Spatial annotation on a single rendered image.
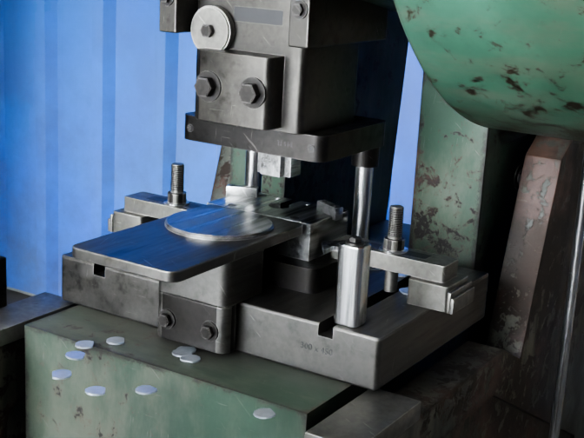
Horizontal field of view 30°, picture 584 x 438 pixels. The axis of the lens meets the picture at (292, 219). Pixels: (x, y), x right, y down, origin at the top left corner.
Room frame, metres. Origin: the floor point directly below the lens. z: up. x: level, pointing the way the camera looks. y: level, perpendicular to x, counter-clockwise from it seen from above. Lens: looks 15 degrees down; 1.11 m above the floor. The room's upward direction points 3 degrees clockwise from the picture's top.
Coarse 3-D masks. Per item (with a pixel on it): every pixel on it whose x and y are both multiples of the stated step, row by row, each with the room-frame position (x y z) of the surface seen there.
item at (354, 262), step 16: (352, 240) 1.10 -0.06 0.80; (352, 256) 1.09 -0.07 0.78; (368, 256) 1.10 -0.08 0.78; (336, 272) 1.10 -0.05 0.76; (352, 272) 1.09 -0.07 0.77; (368, 272) 1.10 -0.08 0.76; (336, 288) 1.10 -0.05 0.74; (352, 288) 1.09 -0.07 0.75; (336, 304) 1.10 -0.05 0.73; (352, 304) 1.09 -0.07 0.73; (336, 320) 1.10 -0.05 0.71; (352, 320) 1.09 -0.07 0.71
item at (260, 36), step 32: (224, 0) 1.25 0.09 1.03; (256, 0) 1.23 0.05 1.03; (288, 0) 1.21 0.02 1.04; (192, 32) 1.26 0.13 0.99; (224, 32) 1.23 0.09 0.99; (256, 32) 1.23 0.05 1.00; (288, 32) 1.20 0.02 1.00; (224, 64) 1.21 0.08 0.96; (256, 64) 1.19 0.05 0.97; (288, 64) 1.20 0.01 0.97; (320, 64) 1.22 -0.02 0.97; (352, 64) 1.29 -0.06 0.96; (224, 96) 1.21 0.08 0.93; (256, 96) 1.18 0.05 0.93; (288, 96) 1.20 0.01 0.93; (320, 96) 1.23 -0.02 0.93; (352, 96) 1.29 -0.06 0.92; (256, 128) 1.19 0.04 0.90; (288, 128) 1.20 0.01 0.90; (320, 128) 1.23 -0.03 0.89
